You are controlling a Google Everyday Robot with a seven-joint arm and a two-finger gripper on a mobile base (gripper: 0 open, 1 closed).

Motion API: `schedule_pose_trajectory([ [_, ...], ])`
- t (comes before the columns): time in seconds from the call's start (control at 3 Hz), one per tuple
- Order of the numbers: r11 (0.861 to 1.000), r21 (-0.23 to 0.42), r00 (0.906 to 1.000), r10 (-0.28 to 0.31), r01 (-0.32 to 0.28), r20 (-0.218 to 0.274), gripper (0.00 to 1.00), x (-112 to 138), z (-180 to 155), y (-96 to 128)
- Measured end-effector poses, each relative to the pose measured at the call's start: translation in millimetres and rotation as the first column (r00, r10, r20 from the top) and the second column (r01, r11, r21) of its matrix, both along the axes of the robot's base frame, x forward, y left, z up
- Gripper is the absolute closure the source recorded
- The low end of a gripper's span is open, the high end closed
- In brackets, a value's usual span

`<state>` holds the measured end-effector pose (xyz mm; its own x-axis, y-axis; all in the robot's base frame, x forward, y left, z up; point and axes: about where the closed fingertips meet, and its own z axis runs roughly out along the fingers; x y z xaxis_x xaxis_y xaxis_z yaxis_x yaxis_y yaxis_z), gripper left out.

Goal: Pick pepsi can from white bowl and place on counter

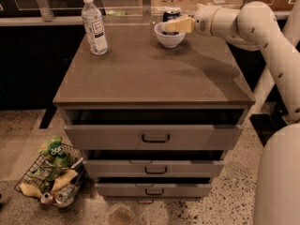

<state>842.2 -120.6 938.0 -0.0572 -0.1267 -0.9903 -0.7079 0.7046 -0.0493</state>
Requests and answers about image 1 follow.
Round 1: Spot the top grey drawer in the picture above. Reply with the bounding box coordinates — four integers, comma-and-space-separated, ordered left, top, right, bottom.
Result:
65, 125, 243, 151

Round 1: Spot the grey drawer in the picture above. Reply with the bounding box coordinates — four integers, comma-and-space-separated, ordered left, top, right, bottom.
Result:
83, 160, 224, 178
65, 125, 243, 151
95, 183, 212, 198

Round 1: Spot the white ceramic bowl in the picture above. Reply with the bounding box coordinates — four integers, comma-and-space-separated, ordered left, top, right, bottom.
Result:
154, 22, 186, 48

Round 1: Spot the middle grey drawer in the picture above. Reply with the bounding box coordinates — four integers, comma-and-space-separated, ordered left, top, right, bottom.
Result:
83, 160, 224, 178

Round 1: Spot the bottom grey drawer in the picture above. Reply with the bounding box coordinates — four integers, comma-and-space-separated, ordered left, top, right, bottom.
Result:
95, 183, 212, 198

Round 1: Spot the wire basket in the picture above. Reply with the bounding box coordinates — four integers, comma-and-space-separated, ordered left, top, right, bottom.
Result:
14, 144, 87, 208

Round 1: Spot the yellow snack bag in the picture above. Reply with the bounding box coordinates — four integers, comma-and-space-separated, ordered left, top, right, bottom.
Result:
52, 169, 77, 192

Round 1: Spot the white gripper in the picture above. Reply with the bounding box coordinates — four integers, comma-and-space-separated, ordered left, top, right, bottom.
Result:
161, 6, 220, 37

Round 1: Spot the green snack bag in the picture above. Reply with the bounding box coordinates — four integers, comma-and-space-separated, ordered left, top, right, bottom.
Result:
37, 136, 72, 167

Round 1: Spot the clear plastic water bottle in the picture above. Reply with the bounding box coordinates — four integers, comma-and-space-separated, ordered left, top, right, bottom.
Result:
82, 0, 108, 55

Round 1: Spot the metal railing frame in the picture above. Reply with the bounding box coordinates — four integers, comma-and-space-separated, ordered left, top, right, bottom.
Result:
0, 0, 293, 28

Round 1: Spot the silver crushed can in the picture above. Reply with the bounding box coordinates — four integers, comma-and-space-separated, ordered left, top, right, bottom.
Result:
55, 184, 77, 208

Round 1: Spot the blue pepsi can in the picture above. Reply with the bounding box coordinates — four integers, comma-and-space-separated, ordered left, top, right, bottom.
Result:
163, 8, 181, 36

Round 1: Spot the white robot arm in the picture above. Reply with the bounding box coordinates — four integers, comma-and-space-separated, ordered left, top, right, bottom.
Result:
161, 1, 300, 225

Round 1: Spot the grey drawer cabinet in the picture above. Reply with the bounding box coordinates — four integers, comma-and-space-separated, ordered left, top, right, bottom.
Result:
52, 14, 256, 202

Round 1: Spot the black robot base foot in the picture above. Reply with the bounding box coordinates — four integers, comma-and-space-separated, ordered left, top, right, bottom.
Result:
249, 113, 287, 145

